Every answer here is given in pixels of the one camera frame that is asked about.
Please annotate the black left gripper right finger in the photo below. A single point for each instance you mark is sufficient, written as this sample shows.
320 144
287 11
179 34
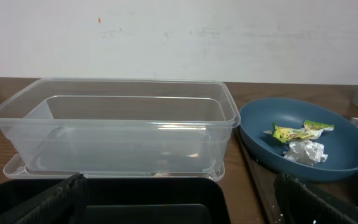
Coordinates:
299 204

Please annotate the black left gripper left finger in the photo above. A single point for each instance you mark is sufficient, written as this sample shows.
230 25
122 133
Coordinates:
44 200

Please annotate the white tissue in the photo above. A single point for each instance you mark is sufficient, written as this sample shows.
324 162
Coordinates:
306 152

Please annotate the dark blue bowl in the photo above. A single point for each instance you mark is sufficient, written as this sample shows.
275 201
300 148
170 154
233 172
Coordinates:
341 144

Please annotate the green yellow snack wrapper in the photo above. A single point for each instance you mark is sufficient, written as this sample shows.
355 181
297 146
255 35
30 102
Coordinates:
311 130

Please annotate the black plastic bin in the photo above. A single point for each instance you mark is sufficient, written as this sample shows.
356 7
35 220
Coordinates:
155 200

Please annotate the clear plastic bin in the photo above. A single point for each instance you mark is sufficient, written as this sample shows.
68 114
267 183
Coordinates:
120 127

